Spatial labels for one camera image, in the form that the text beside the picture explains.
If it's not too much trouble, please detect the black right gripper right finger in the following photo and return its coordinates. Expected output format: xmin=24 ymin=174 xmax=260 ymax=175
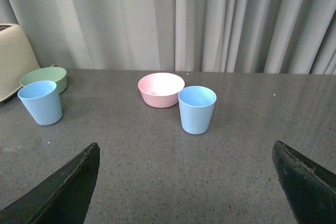
xmin=272 ymin=141 xmax=335 ymax=223

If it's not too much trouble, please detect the green bowl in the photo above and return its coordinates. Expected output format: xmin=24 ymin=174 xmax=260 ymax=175
xmin=19 ymin=67 xmax=67 ymax=93

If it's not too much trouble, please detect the grey curtain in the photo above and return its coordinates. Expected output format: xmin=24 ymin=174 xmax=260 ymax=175
xmin=1 ymin=0 xmax=335 ymax=74

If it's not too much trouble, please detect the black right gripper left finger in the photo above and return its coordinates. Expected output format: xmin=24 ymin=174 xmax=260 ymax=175
xmin=1 ymin=143 xmax=100 ymax=223

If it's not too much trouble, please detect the blue cup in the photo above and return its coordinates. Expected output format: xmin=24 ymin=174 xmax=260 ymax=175
xmin=17 ymin=80 xmax=62 ymax=126
xmin=178 ymin=86 xmax=217 ymax=135

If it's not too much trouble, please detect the pink bowl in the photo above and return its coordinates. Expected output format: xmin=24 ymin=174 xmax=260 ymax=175
xmin=138 ymin=72 xmax=185 ymax=108

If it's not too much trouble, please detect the cream toaster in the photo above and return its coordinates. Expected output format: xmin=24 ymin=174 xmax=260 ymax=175
xmin=0 ymin=24 xmax=40 ymax=102

